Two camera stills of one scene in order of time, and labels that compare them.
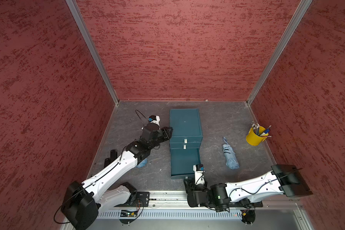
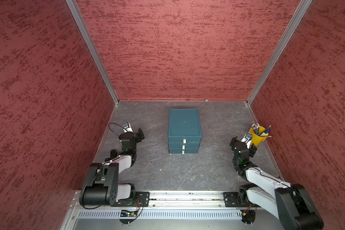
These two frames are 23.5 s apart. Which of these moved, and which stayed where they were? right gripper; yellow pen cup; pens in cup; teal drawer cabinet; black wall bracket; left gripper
Moved: right gripper; left gripper; teal drawer cabinet
Stayed: yellow pen cup; pens in cup; black wall bracket
